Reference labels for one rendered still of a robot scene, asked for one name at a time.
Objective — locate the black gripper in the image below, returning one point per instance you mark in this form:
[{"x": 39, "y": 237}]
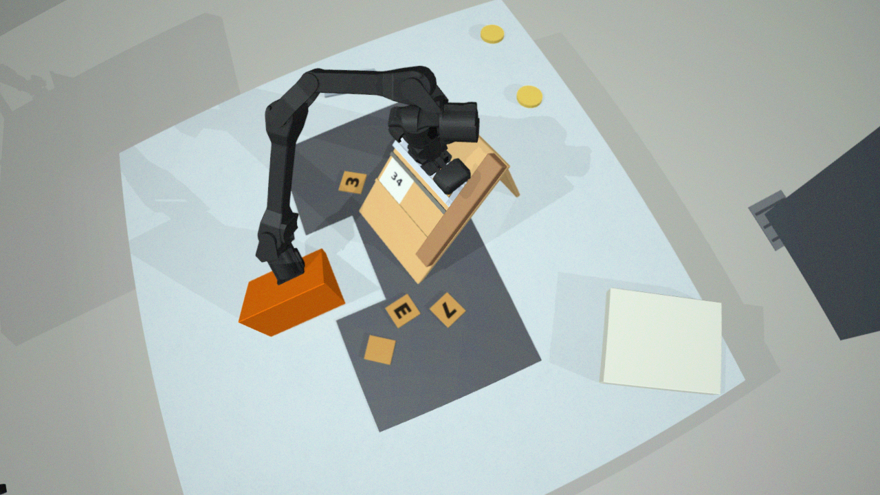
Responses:
[{"x": 448, "y": 176}]

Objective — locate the white paper ticket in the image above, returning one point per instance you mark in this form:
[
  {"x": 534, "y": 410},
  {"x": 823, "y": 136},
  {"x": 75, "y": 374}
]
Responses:
[{"x": 395, "y": 180}]

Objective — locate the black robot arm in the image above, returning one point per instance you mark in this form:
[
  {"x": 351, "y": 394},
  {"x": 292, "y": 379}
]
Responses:
[{"x": 428, "y": 113}]

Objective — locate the yellow round disc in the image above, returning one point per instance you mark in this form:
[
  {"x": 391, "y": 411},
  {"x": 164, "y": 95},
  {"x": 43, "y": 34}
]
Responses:
[
  {"x": 529, "y": 96},
  {"x": 492, "y": 34}
]

